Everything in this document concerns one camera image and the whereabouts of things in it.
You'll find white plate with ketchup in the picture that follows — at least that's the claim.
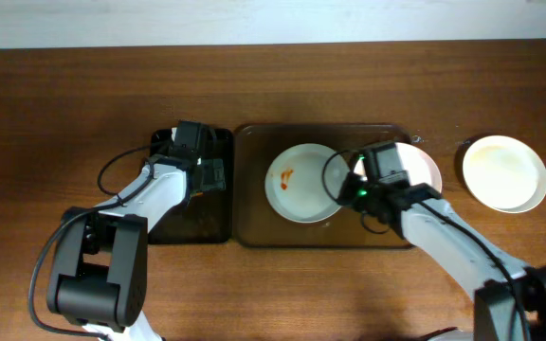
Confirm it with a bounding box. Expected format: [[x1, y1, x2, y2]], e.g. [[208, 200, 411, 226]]
[[462, 135, 546, 214]]

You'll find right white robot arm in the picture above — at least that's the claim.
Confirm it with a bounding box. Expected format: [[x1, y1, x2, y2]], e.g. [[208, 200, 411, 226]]
[[339, 142, 546, 340]]

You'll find large brown tray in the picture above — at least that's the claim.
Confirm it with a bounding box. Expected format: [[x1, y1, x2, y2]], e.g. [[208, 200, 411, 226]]
[[232, 123, 411, 250]]

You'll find orange green sponge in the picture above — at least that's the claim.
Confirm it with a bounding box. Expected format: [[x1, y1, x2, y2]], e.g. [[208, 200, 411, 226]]
[[190, 191, 204, 198]]

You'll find small black tray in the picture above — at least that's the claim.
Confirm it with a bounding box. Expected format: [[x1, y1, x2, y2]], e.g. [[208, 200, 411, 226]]
[[149, 128, 234, 244]]

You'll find white plate front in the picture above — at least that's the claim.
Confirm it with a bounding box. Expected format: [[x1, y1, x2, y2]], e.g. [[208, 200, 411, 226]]
[[264, 143, 350, 224]]

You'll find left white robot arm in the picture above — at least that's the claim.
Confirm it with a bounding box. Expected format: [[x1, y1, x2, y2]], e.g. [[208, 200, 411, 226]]
[[28, 121, 227, 340]]

